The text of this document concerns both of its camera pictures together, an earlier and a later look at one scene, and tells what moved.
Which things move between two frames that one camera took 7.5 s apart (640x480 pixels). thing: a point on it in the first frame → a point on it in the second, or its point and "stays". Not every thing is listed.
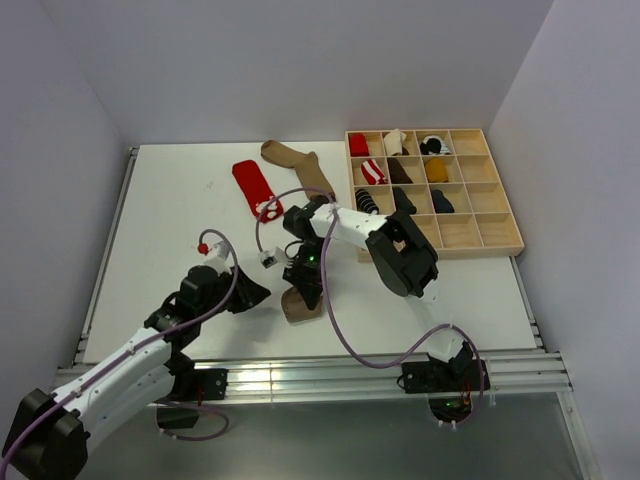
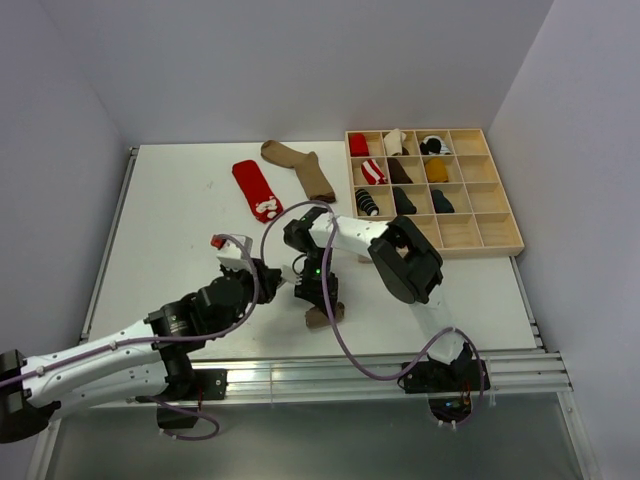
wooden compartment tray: (448, 180) stays
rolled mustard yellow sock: (436, 170) stays
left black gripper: (248, 292) → (267, 279)
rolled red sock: (359, 145) stays
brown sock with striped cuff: (296, 309) → (316, 319)
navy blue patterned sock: (440, 203) stays
